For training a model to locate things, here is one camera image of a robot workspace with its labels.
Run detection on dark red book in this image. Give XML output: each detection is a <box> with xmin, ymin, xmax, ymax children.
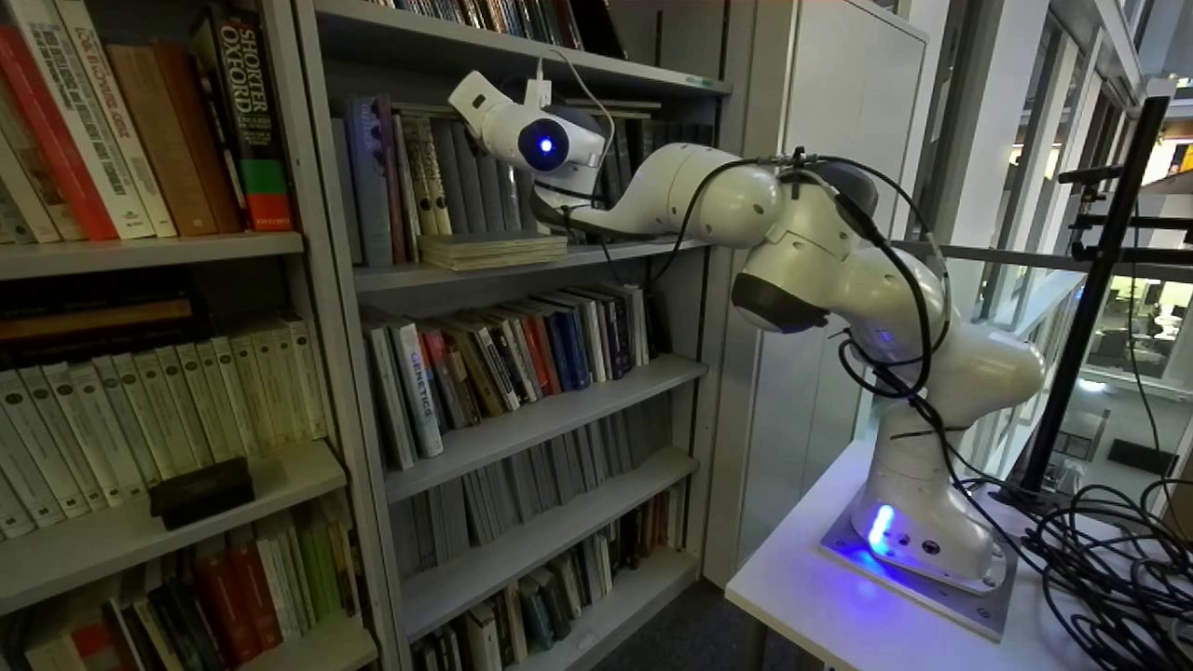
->
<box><xmin>414</xmin><ymin>325</ymin><xmax>470</xmax><ymax>438</ymax></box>

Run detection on orange red book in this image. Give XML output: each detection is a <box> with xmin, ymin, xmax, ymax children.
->
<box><xmin>513</xmin><ymin>310</ymin><xmax>561</xmax><ymax>404</ymax></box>

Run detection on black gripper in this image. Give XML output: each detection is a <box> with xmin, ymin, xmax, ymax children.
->
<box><xmin>495</xmin><ymin>147</ymin><xmax>578</xmax><ymax>209</ymax></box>

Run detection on green and brown journals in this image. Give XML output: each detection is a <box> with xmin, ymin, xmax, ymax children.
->
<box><xmin>414</xmin><ymin>0</ymin><xmax>480</xmax><ymax>30</ymax></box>

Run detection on small black box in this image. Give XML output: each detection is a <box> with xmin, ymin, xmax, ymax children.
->
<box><xmin>147</xmin><ymin>456</ymin><xmax>261</xmax><ymax>535</ymax></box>

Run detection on mixed paperbacks row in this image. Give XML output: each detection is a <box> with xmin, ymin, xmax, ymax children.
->
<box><xmin>405</xmin><ymin>484</ymin><xmax>689</xmax><ymax>671</ymax></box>

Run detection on blue grey hardcover book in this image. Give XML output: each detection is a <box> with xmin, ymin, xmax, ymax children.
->
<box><xmin>341</xmin><ymin>97</ymin><xmax>398</xmax><ymax>271</ymax></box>

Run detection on cream Machine Intelligence book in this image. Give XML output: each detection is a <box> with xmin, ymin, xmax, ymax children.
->
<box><xmin>414</xmin><ymin>116</ymin><xmax>454</xmax><ymax>239</ymax></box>
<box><xmin>393</xmin><ymin>116</ymin><xmax>439</xmax><ymax>241</ymax></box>

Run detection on grey bound volumes row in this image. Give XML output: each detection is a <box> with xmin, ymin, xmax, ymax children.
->
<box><xmin>387</xmin><ymin>390</ymin><xmax>682</xmax><ymax>582</ymax></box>

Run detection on dark hardcover book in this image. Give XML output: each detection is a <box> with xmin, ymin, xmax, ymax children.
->
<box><xmin>667</xmin><ymin>116</ymin><xmax>725</xmax><ymax>152</ymax></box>
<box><xmin>626</xmin><ymin>112</ymin><xmax>682</xmax><ymax>164</ymax></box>
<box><xmin>602</xmin><ymin>116</ymin><xmax>636</xmax><ymax>203</ymax></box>

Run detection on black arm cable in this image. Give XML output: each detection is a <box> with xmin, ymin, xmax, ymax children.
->
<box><xmin>543</xmin><ymin>147</ymin><xmax>958</xmax><ymax>500</ymax></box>

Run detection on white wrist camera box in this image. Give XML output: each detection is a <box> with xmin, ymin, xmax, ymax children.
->
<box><xmin>444</xmin><ymin>67</ymin><xmax>535</xmax><ymax>137</ymax></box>

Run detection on blue thin journals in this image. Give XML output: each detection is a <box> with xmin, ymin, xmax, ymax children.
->
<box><xmin>507</xmin><ymin>0</ymin><xmax>573</xmax><ymax>50</ymax></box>

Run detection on white book black lettering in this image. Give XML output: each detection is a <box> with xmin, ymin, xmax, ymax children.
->
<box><xmin>0</xmin><ymin>0</ymin><xmax>162</xmax><ymax>245</ymax></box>
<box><xmin>47</xmin><ymin>0</ymin><xmax>180</xmax><ymax>241</ymax></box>

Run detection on orange thin journals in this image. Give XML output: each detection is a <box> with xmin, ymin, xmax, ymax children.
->
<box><xmin>470</xmin><ymin>0</ymin><xmax>518</xmax><ymax>37</ymax></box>

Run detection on red hardcover book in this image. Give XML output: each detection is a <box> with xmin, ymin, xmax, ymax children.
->
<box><xmin>0</xmin><ymin>28</ymin><xmax>88</xmax><ymax>245</ymax></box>

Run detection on colourful books row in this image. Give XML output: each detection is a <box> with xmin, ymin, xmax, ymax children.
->
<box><xmin>0</xmin><ymin>500</ymin><xmax>366</xmax><ymax>671</ymax></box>

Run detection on white table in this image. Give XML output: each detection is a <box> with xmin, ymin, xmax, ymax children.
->
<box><xmin>725</xmin><ymin>433</ymin><xmax>1193</xmax><ymax>671</ymax></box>

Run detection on slim white book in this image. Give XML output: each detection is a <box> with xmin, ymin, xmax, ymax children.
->
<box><xmin>569</xmin><ymin>293</ymin><xmax>613</xmax><ymax>388</ymax></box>

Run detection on large black book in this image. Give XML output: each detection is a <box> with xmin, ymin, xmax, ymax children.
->
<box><xmin>563</xmin><ymin>0</ymin><xmax>630</xmax><ymax>60</ymax></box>

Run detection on white Dissected Brain book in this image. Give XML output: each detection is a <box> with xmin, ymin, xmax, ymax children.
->
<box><xmin>477</xmin><ymin>312</ymin><xmax>538</xmax><ymax>413</ymax></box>

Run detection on white hardcover book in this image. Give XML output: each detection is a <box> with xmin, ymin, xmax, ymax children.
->
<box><xmin>613</xmin><ymin>280</ymin><xmax>656</xmax><ymax>372</ymax></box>

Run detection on black stand pole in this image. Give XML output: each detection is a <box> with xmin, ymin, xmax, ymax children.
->
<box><xmin>1004</xmin><ymin>88</ymin><xmax>1177</xmax><ymax>506</ymax></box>

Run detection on pale flat book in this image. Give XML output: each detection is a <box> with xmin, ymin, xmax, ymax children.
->
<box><xmin>593</xmin><ymin>101</ymin><xmax>664</xmax><ymax>127</ymax></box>

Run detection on dark flat book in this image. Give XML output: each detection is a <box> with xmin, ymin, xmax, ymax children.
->
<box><xmin>0</xmin><ymin>292</ymin><xmax>201</xmax><ymax>351</ymax></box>

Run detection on black book green red base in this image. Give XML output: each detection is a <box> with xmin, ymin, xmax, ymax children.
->
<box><xmin>187</xmin><ymin>6</ymin><xmax>297</xmax><ymax>239</ymax></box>

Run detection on white paperback book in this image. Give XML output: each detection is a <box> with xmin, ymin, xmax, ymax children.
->
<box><xmin>155</xmin><ymin>344</ymin><xmax>226</xmax><ymax>482</ymax></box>
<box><xmin>0</xmin><ymin>372</ymin><xmax>61</xmax><ymax>536</ymax></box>
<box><xmin>250</xmin><ymin>320</ymin><xmax>313</xmax><ymax>460</ymax></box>
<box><xmin>192</xmin><ymin>334</ymin><xmax>257</xmax><ymax>474</ymax></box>
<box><xmin>221</xmin><ymin>327</ymin><xmax>286</xmax><ymax>465</ymax></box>
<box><xmin>54</xmin><ymin>361</ymin><xmax>128</xmax><ymax>515</ymax></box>
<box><xmin>19</xmin><ymin>370</ymin><xmax>95</xmax><ymax>523</ymax></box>
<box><xmin>124</xmin><ymin>351</ymin><xmax>194</xmax><ymax>491</ymax></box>
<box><xmin>280</xmin><ymin>316</ymin><xmax>336</xmax><ymax>449</ymax></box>
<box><xmin>86</xmin><ymin>353</ymin><xmax>164</xmax><ymax>500</ymax></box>

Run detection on brown hardcover book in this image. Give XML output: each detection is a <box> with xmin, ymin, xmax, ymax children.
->
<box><xmin>147</xmin><ymin>41</ymin><xmax>245</xmax><ymax>239</ymax></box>
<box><xmin>103</xmin><ymin>41</ymin><xmax>210</xmax><ymax>241</ymax></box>

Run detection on glass window wall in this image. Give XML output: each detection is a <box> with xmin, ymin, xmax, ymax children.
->
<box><xmin>923</xmin><ymin>0</ymin><xmax>1193</xmax><ymax>482</ymax></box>

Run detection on white book blue lettering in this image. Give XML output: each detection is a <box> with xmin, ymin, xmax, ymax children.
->
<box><xmin>387</xmin><ymin>320</ymin><xmax>449</xmax><ymax>464</ymax></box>

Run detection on cream paper journal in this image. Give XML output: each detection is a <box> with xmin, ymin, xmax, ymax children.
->
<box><xmin>418</xmin><ymin>235</ymin><xmax>569</xmax><ymax>260</ymax></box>

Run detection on black cable tangle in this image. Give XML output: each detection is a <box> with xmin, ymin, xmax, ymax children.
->
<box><xmin>948</xmin><ymin>464</ymin><xmax>1193</xmax><ymax>671</ymax></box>

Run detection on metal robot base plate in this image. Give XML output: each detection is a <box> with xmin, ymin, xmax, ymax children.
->
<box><xmin>818</xmin><ymin>496</ymin><xmax>1020</xmax><ymax>644</ymax></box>

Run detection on grey metal bookshelf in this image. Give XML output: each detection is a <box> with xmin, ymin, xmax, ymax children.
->
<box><xmin>290</xmin><ymin>0</ymin><xmax>737</xmax><ymax>671</ymax></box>
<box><xmin>0</xmin><ymin>0</ymin><xmax>385</xmax><ymax>671</ymax></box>

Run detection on tall white book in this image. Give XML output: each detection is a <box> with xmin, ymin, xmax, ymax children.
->
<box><xmin>362</xmin><ymin>325</ymin><xmax>421</xmax><ymax>476</ymax></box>

